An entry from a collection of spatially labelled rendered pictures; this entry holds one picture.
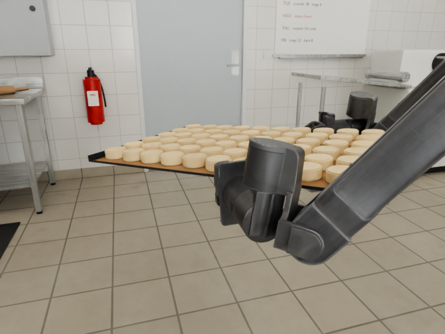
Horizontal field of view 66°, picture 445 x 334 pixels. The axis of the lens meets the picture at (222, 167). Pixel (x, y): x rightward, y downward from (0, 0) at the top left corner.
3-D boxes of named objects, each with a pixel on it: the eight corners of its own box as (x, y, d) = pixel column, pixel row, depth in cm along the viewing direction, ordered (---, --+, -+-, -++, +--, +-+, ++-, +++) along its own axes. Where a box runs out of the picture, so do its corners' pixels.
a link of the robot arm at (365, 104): (382, 148, 88) (390, 138, 94) (393, 106, 82) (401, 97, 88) (336, 136, 94) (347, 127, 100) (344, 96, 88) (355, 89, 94)
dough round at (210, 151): (208, 154, 76) (207, 145, 76) (228, 155, 74) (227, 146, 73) (196, 160, 72) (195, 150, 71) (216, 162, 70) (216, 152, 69)
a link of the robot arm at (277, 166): (318, 266, 37) (330, 238, 45) (344, 166, 35) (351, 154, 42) (222, 232, 42) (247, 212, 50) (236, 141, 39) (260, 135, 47)
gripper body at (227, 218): (218, 221, 55) (231, 244, 48) (215, 160, 52) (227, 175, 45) (257, 215, 56) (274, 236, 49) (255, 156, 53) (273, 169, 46)
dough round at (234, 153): (220, 162, 69) (219, 153, 68) (228, 156, 73) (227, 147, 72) (244, 164, 67) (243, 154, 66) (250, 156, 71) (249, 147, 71)
